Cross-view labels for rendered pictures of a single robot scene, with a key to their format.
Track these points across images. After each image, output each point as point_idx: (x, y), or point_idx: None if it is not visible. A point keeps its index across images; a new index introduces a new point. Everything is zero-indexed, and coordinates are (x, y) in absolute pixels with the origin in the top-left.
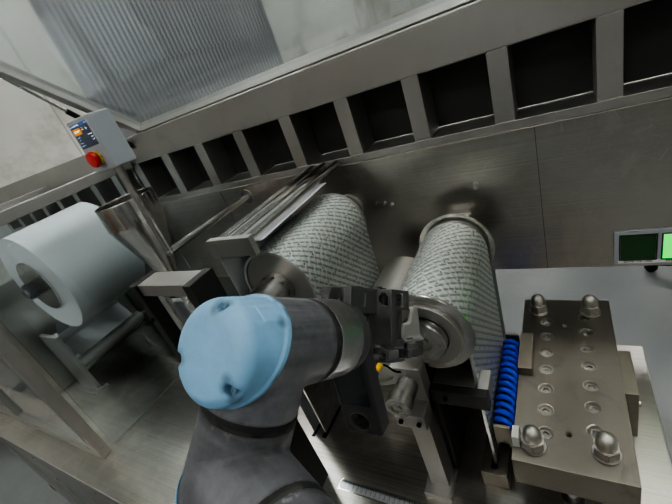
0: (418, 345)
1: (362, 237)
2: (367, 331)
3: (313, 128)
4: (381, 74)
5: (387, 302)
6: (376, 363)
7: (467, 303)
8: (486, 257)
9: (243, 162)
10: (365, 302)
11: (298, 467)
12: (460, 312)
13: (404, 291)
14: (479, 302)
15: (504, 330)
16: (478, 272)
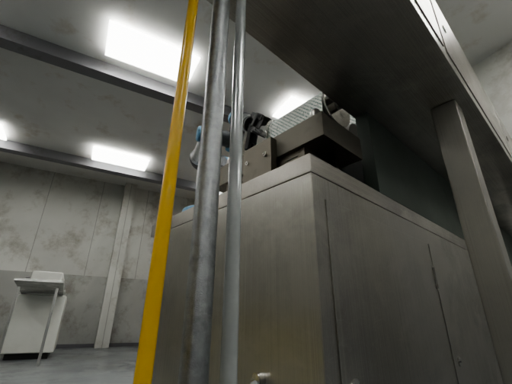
0: (254, 127)
1: (352, 119)
2: (245, 119)
3: None
4: None
5: (257, 116)
6: (251, 132)
7: (277, 120)
8: (315, 104)
9: None
10: (254, 116)
11: (225, 131)
12: (268, 121)
13: (260, 113)
14: (289, 123)
15: (374, 180)
16: (297, 110)
